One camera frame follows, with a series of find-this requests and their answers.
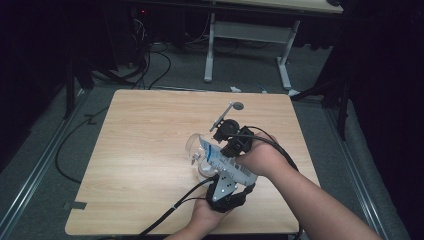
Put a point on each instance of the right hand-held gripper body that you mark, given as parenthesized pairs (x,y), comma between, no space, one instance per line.
(238,138)

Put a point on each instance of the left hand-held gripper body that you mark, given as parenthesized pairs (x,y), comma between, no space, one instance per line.
(225,190)

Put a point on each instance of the clear glass jar with lid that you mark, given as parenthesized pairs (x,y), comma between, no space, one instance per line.
(193,148)

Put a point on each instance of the person's left hand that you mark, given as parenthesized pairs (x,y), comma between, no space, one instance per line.
(206,218)

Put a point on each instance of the person's right hand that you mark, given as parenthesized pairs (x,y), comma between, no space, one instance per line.
(266,158)

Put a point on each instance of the small white plug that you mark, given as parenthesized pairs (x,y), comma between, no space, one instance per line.
(235,89)

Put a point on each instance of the white-framed desk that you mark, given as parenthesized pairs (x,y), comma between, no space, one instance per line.
(250,31)

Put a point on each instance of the black metal stand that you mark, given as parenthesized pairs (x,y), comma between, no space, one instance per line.
(70,90)
(342,110)

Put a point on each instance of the grey tape strip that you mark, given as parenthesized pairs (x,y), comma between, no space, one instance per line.
(76,205)

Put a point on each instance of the metal floor rail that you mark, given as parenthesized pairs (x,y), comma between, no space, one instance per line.
(41,163)
(352,166)

